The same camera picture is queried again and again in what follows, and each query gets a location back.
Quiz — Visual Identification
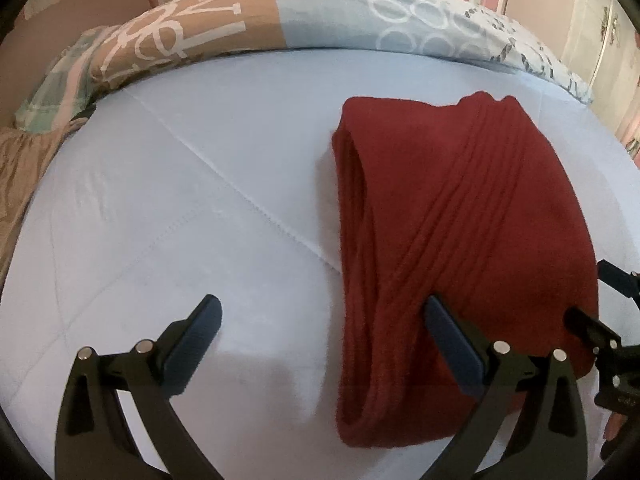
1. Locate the golden brown bedspread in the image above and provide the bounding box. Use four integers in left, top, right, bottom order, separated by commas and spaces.
0, 126, 66, 288

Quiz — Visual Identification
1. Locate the light blue bedsheet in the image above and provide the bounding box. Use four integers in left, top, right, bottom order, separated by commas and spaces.
0, 49, 640, 480

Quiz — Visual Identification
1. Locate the brown headboard panel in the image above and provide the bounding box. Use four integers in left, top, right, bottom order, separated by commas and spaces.
0, 0, 151, 127

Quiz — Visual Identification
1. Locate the patterned blue brown quilt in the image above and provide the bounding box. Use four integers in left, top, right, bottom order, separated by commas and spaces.
90, 0, 595, 107

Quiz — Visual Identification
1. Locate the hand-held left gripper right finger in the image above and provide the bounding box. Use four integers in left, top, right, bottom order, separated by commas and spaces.
424, 295, 589, 480

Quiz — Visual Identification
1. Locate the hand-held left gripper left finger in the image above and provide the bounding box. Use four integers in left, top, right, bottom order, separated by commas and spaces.
54, 295, 224, 480

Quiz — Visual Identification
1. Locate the plaid green pink pillow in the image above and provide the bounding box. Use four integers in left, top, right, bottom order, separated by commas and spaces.
14, 26, 109, 134

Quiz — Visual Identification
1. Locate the white wardrobe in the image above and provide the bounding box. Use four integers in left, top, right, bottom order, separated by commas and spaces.
559, 0, 640, 153

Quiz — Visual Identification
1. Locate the red towel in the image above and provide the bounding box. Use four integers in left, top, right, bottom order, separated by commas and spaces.
331, 91, 600, 448

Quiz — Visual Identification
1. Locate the person's right hand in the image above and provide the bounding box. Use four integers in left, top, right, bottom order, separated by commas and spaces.
601, 410, 633, 461

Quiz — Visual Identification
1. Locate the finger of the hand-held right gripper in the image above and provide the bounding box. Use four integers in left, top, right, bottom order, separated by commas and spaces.
596, 259, 640, 312
564, 306, 624, 362

